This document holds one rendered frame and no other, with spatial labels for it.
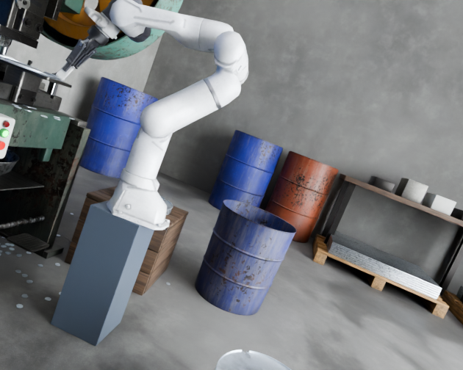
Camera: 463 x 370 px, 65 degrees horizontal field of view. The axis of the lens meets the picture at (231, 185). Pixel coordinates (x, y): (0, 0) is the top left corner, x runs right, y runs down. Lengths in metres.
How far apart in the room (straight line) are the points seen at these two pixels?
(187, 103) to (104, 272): 0.62
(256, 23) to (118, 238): 3.94
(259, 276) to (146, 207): 0.82
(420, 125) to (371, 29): 1.23
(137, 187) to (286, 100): 3.50
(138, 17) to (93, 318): 1.02
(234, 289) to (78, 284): 0.79
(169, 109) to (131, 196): 0.31
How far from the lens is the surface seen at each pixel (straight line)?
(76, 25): 1.95
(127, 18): 1.37
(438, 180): 4.69
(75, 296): 1.38
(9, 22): 1.61
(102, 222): 1.26
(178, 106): 1.18
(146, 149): 1.22
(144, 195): 1.22
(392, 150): 4.57
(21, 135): 1.55
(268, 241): 1.77
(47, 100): 1.72
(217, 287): 1.87
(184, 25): 1.34
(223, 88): 1.21
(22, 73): 1.56
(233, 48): 1.21
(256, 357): 1.19
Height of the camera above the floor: 0.83
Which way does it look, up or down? 8 degrees down
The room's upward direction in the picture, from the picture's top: 21 degrees clockwise
